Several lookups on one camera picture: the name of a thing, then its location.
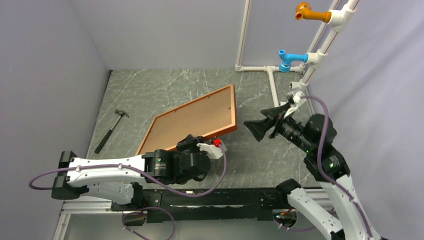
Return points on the black handled claw hammer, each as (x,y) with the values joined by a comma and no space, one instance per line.
(121,114)

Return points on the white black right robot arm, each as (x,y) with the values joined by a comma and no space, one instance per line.
(328,167)

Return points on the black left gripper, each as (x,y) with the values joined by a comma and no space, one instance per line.
(190,141)

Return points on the orange pipe elbow fitting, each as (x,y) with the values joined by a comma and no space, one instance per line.
(304,11)

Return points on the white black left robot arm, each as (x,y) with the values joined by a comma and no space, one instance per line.
(118,179)

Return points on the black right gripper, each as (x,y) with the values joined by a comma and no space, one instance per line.
(258,127)

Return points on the wooden picture frame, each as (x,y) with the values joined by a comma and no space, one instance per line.
(232,109)

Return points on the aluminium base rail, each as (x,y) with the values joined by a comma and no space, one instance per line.
(225,214)

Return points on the blue pipe elbow fitting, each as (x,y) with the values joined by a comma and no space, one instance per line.
(288,58)

